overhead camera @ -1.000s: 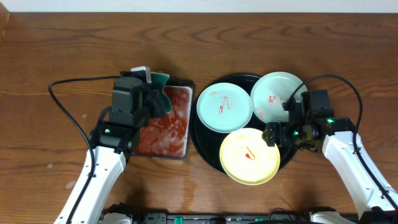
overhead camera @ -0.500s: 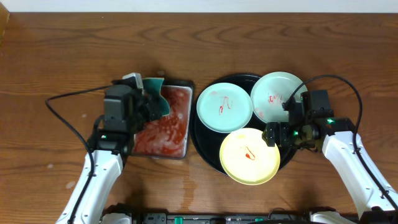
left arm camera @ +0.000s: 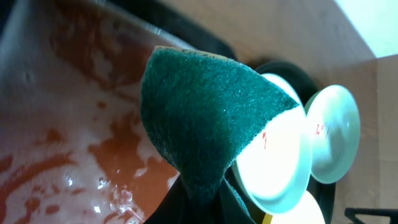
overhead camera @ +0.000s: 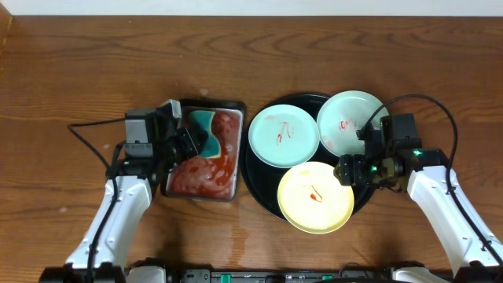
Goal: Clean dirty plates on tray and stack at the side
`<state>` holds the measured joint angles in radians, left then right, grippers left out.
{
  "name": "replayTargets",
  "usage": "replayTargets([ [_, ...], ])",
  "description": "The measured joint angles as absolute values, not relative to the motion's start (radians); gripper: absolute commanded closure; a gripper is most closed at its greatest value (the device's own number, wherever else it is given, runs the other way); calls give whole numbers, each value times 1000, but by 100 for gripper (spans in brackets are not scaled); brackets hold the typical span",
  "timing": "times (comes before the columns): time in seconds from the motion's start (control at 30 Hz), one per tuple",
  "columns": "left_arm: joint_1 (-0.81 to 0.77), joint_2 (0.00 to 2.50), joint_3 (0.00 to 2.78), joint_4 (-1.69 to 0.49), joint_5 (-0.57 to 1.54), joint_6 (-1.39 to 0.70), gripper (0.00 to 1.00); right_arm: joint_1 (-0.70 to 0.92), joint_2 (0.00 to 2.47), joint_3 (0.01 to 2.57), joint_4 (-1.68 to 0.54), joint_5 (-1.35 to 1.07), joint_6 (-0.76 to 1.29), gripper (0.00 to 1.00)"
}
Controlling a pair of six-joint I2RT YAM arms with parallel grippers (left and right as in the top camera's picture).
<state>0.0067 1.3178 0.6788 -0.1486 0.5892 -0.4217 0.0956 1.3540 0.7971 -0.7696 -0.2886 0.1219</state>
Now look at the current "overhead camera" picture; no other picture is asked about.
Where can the pale green plate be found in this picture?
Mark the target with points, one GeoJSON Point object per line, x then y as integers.
{"type": "Point", "coordinates": [341, 116]}

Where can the black round serving tray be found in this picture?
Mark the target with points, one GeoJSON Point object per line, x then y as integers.
{"type": "Point", "coordinates": [262, 179]}

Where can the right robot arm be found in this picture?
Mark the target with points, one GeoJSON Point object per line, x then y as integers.
{"type": "Point", "coordinates": [474, 253]}

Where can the light blue plate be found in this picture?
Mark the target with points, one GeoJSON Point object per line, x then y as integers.
{"type": "Point", "coordinates": [283, 136]}

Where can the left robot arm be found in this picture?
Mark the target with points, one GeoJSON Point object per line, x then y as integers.
{"type": "Point", "coordinates": [132, 177]}

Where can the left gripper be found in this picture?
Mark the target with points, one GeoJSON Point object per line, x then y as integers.
{"type": "Point", "coordinates": [186, 137]}

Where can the yellow plate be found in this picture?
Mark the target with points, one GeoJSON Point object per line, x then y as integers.
{"type": "Point", "coordinates": [312, 199]}

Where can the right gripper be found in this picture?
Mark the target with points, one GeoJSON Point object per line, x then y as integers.
{"type": "Point", "coordinates": [353, 164]}

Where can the green scrub sponge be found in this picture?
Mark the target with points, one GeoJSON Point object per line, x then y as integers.
{"type": "Point", "coordinates": [204, 119]}

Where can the black rectangular wash tray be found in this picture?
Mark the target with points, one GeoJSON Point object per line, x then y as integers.
{"type": "Point", "coordinates": [210, 179]}

